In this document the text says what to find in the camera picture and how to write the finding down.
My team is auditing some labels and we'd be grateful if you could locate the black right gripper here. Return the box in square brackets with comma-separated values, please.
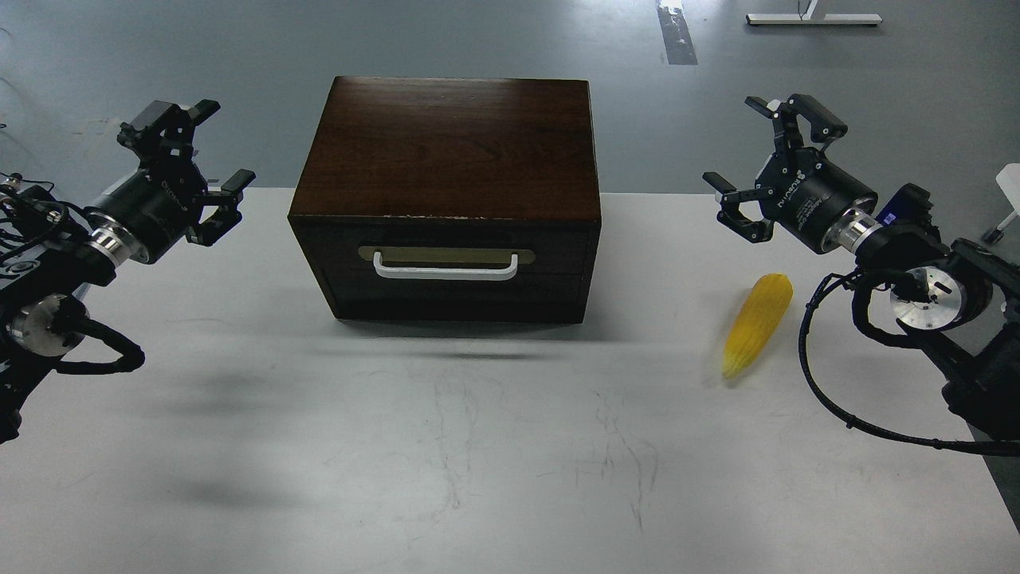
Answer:
[703, 94, 879, 256]

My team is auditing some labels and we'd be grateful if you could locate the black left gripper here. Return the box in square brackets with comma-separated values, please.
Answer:
[86, 100, 257, 265]

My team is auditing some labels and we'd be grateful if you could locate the yellow corn cob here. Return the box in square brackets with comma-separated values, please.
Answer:
[721, 273, 794, 380]

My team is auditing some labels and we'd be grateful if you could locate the wooden drawer with white handle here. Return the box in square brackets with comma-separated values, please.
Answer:
[291, 218, 601, 324]

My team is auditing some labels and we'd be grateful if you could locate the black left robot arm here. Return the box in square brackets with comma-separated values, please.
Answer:
[1, 100, 255, 442]

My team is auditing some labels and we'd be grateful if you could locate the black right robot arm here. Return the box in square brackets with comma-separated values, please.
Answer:
[703, 93, 1018, 458]

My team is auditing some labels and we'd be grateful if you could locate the dark wooden drawer cabinet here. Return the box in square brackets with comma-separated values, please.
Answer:
[288, 77, 602, 324]

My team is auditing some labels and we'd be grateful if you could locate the white table leg base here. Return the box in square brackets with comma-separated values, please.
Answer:
[744, 1, 883, 28]

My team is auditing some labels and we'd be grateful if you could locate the grey floor tape strip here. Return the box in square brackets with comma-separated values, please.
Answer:
[656, 1, 698, 66]

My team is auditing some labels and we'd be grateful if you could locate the white furniture part at right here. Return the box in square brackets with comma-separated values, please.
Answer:
[982, 163, 1020, 245]

